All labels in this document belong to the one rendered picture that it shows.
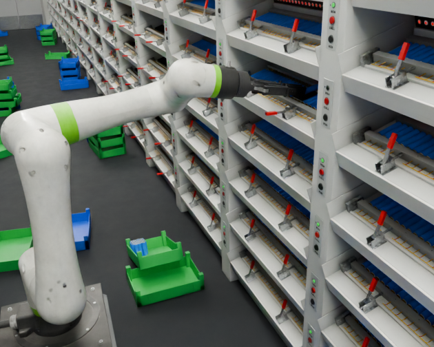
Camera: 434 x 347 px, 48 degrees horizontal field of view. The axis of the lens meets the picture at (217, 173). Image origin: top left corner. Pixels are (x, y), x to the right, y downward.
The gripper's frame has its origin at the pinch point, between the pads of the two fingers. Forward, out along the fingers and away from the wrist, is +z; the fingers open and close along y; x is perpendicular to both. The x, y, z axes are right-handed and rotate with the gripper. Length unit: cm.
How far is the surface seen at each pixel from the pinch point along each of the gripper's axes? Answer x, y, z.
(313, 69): -9.1, -19.2, -7.6
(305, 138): 10.0, -17.0, -3.4
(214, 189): 62, 65, 12
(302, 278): 62, -10, 14
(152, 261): 91, 51, -18
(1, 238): 114, 119, -79
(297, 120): 7.2, -9.1, -1.9
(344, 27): -21.0, -31.4, -10.7
